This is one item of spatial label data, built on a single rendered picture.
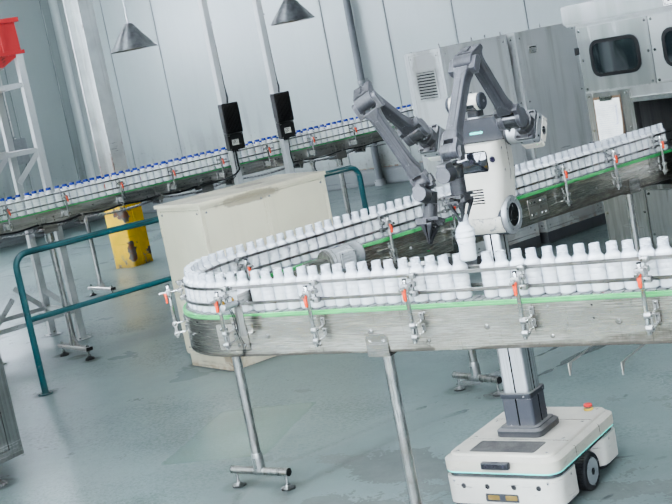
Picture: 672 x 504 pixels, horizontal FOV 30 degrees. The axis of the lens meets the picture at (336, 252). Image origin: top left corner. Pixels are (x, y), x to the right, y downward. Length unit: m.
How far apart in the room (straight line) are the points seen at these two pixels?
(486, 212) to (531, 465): 1.03
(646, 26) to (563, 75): 3.44
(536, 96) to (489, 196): 6.21
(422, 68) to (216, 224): 2.92
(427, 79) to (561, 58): 1.47
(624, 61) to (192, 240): 3.10
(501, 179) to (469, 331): 0.79
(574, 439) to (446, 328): 0.91
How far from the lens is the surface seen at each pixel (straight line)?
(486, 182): 5.10
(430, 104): 10.71
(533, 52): 11.31
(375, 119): 4.85
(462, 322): 4.58
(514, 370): 5.30
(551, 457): 5.10
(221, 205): 8.57
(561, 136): 11.49
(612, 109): 8.44
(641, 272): 4.18
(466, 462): 5.24
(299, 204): 8.93
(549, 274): 4.41
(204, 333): 5.34
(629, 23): 8.28
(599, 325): 4.35
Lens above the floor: 1.93
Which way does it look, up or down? 8 degrees down
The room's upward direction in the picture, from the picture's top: 11 degrees counter-clockwise
